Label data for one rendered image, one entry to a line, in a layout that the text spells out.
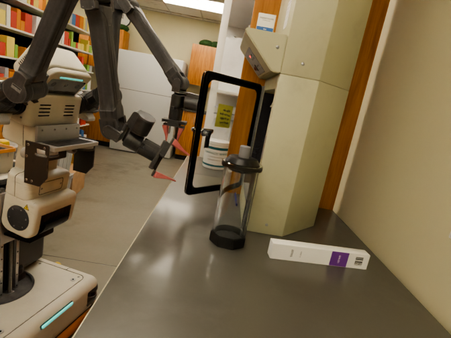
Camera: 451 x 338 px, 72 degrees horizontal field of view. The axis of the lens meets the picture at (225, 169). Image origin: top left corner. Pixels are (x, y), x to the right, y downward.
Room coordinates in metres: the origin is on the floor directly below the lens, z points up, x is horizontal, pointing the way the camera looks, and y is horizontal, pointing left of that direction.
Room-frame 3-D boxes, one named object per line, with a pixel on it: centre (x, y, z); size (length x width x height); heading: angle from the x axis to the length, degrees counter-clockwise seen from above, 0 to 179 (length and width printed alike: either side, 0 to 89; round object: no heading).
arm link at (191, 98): (1.33, 0.21, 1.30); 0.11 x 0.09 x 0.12; 79
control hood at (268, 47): (1.05, -0.04, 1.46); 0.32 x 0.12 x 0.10; 2
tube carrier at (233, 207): (0.80, -0.04, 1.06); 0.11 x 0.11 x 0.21
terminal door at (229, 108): (1.08, 0.02, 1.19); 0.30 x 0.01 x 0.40; 141
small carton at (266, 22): (0.99, -0.04, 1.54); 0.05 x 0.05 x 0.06; 88
